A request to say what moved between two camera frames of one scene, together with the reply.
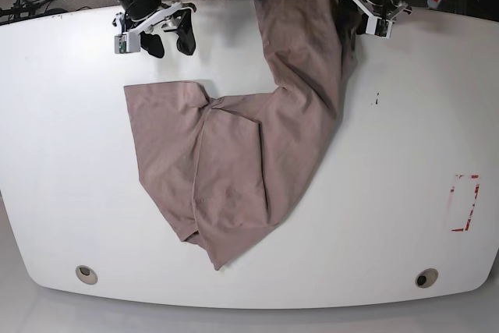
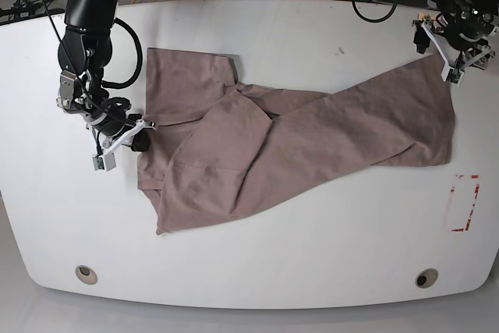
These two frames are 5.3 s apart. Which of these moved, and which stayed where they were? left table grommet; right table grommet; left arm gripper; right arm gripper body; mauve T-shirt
Moved: mauve T-shirt; right arm gripper body; left arm gripper
Stayed: right table grommet; left table grommet
